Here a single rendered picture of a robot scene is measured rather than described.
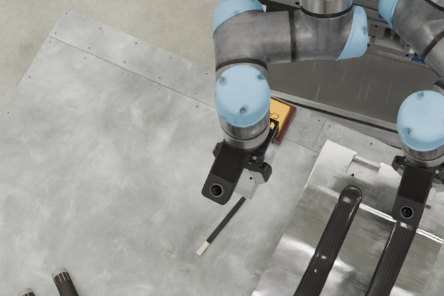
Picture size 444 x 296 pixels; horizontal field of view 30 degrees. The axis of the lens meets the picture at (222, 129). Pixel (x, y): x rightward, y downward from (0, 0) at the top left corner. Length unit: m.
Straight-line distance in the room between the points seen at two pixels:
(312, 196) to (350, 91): 0.84
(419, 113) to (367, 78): 1.20
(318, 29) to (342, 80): 1.16
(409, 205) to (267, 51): 0.34
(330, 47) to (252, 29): 0.11
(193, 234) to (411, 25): 0.62
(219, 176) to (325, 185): 0.28
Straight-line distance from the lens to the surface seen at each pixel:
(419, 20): 1.20
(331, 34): 1.18
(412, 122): 1.13
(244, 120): 1.13
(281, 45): 1.18
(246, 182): 1.44
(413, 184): 1.32
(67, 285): 1.57
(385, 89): 2.33
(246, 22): 1.19
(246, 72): 1.13
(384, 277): 1.50
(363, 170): 1.55
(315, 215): 1.50
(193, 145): 1.63
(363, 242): 1.50
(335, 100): 2.30
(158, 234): 1.59
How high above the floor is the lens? 2.34
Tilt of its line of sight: 70 degrees down
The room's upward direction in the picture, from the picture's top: 9 degrees counter-clockwise
